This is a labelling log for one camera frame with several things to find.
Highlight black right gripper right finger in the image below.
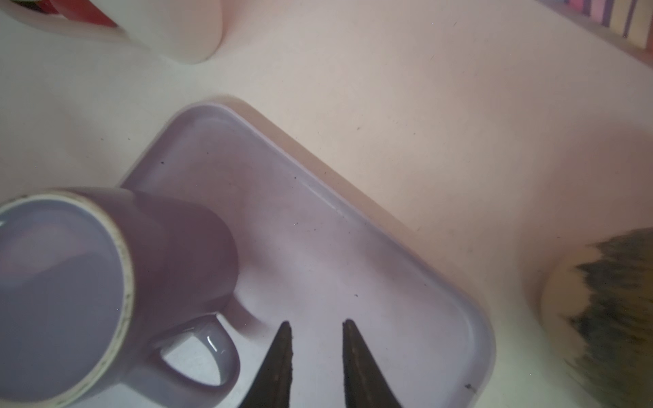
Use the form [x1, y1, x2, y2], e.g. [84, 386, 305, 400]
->
[343, 319, 401, 408]

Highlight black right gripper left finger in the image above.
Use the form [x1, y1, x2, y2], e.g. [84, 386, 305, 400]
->
[239, 321, 294, 408]

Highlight lavender mug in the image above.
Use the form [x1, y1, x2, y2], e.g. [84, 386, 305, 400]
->
[1, 188, 240, 407]

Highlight white mug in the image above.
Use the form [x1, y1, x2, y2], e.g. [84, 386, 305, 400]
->
[1, 1, 223, 64]

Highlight red mug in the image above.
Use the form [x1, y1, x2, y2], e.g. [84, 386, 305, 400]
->
[37, 0, 117, 27]

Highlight lavender plastic tray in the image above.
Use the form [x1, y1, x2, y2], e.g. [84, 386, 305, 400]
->
[121, 102, 496, 407]

